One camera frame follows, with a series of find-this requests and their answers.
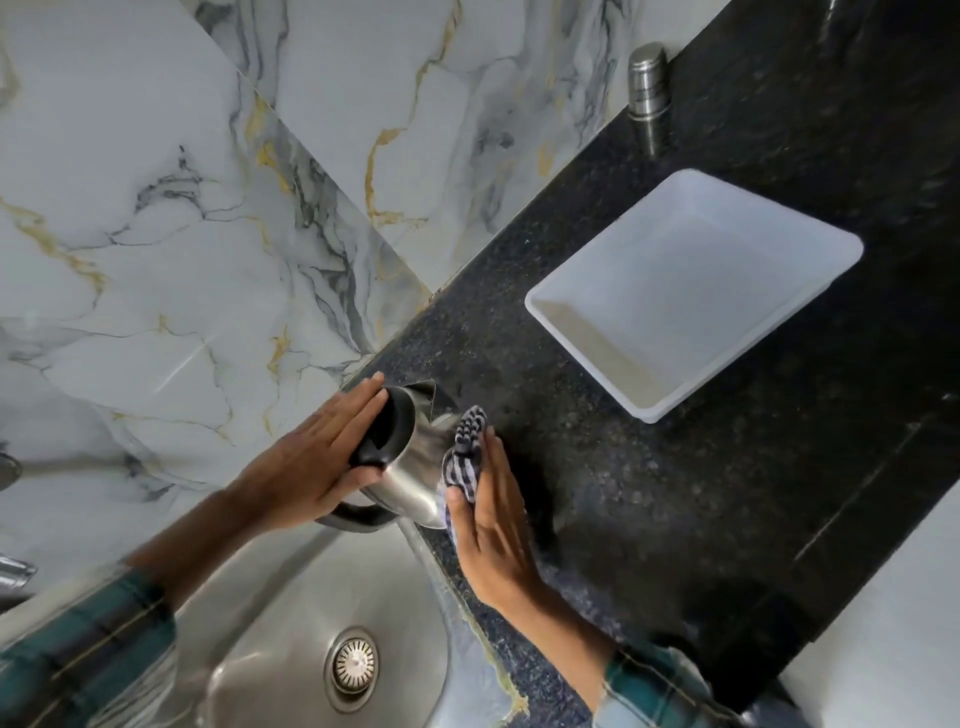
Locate person's left hand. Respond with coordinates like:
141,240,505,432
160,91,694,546
227,371,390,534

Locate person's right hand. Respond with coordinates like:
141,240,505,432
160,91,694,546
446,426,547,611

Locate striped grey cleaning cloth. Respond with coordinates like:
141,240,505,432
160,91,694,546
438,405,489,543

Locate steel electric kettle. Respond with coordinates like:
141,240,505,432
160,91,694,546
315,380,463,534

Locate person's left forearm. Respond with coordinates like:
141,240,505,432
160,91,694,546
0,480,264,728

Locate person's right forearm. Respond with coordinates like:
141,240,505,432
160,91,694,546
483,573,759,728

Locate stainless steel sink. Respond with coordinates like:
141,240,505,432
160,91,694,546
0,516,530,728

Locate steel sink drain strainer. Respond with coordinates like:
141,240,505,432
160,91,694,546
323,626,381,714

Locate white plastic tray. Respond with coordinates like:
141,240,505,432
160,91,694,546
524,168,866,425

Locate chrome tap spout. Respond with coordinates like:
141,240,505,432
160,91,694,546
0,554,39,595

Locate steel canister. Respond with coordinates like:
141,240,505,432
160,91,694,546
626,42,673,123

